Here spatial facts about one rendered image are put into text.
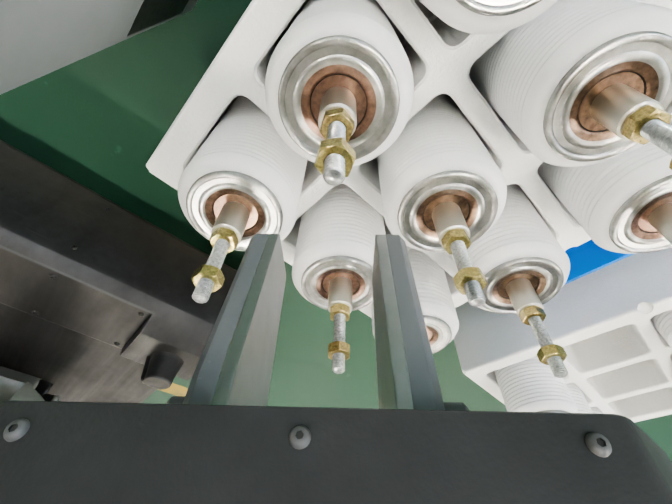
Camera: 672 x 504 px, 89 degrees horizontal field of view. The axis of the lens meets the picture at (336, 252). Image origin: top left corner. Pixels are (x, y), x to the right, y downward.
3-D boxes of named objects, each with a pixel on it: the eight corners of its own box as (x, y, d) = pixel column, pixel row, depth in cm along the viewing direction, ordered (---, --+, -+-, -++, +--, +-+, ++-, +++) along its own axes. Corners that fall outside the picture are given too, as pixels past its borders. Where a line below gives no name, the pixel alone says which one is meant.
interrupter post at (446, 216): (462, 196, 26) (474, 223, 24) (459, 221, 28) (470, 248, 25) (430, 200, 26) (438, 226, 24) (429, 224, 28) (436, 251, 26)
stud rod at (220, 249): (238, 220, 26) (209, 296, 21) (236, 230, 27) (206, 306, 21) (225, 216, 26) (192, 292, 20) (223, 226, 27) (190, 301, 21)
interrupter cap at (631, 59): (653, 145, 23) (660, 150, 23) (533, 167, 24) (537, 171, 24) (707, 13, 18) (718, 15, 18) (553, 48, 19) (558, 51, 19)
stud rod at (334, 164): (331, 122, 21) (325, 188, 15) (328, 106, 20) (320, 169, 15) (347, 119, 21) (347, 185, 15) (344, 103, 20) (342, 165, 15)
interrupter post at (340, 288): (323, 284, 33) (321, 311, 31) (336, 270, 32) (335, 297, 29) (344, 293, 34) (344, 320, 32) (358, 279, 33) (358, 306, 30)
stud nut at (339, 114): (323, 141, 20) (322, 147, 19) (316, 112, 19) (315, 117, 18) (356, 135, 20) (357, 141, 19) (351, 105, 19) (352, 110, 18)
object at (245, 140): (324, 100, 39) (311, 184, 26) (299, 171, 45) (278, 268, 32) (240, 65, 37) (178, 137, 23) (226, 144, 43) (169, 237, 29)
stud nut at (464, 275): (486, 265, 21) (490, 275, 21) (482, 284, 22) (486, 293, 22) (453, 268, 21) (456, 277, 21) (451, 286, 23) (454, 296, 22)
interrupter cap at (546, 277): (579, 272, 31) (583, 278, 31) (515, 317, 36) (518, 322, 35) (518, 242, 29) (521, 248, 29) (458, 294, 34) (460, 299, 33)
